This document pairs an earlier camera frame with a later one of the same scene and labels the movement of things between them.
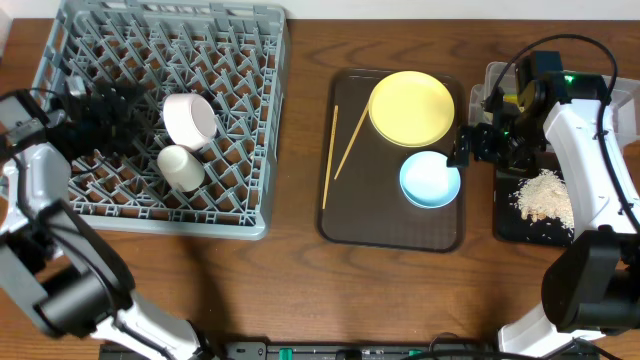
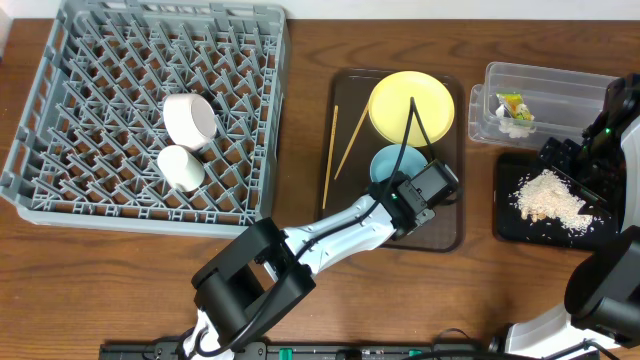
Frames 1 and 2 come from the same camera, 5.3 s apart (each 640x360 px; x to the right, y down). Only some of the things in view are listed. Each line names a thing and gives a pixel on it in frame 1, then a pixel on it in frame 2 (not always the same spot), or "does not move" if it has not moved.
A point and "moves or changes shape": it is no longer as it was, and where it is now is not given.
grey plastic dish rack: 234,55 does not move
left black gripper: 107,122 -> 451,195
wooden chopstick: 328,169 does not move
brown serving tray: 363,204 does not move
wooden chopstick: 360,124 does not move
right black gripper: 483,134 -> 560,154
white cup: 182,168 does not move
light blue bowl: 427,181 moves or changes shape
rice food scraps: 544,194 does not move
